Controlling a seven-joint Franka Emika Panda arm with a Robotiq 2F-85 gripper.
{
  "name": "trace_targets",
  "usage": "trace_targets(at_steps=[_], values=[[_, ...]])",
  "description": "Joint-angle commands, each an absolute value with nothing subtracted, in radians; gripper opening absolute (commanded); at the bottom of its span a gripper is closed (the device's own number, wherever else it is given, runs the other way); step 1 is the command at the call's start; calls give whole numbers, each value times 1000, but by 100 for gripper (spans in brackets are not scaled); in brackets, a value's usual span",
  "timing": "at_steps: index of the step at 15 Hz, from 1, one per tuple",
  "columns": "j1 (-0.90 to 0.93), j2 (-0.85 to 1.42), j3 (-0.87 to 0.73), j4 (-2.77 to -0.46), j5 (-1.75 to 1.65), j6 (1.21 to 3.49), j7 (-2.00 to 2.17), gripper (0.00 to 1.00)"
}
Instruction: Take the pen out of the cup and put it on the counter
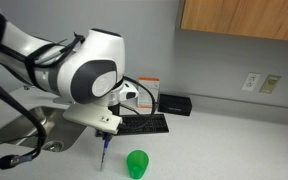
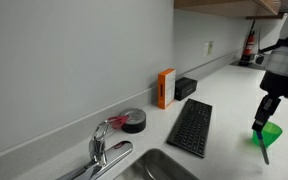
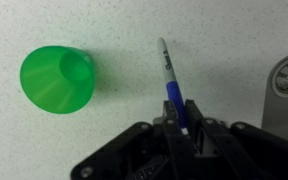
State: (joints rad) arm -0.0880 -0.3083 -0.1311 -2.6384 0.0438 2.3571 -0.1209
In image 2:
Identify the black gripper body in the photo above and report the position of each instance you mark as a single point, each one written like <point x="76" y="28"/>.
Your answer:
<point x="280" y="85"/>

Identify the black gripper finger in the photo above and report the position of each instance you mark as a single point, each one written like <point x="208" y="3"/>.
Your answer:
<point x="265" y="111"/>

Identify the blue pen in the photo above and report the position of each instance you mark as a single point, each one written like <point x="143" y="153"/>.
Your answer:
<point x="263" y="148"/>

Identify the green plastic cup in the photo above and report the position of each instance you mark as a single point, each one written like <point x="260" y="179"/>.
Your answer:
<point x="272" y="132"/>

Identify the red fire extinguisher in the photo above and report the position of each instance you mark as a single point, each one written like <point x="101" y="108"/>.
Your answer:
<point x="249" y="43"/>

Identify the black keyboard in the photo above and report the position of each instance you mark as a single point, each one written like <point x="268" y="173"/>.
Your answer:
<point x="192" y="127"/>

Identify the small black box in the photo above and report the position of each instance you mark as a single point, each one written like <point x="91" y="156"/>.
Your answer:
<point x="185" y="88"/>

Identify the orange and white box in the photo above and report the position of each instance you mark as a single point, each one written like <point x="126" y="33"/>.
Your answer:
<point x="165" y="88"/>

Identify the stainless steel sink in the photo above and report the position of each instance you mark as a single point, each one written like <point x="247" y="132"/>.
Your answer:
<point x="155" y="168"/>

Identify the black tape roll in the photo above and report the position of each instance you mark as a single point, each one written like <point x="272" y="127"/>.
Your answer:
<point x="135" y="121"/>

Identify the chrome faucet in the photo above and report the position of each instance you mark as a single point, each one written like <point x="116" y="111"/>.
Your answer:
<point x="99" y="156"/>

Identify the wall outlet plate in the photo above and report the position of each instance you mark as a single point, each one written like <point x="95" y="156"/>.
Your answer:
<point x="208" y="48"/>

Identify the wooden wall cabinet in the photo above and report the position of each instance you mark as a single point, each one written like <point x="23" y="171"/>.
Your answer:
<point x="227" y="6"/>

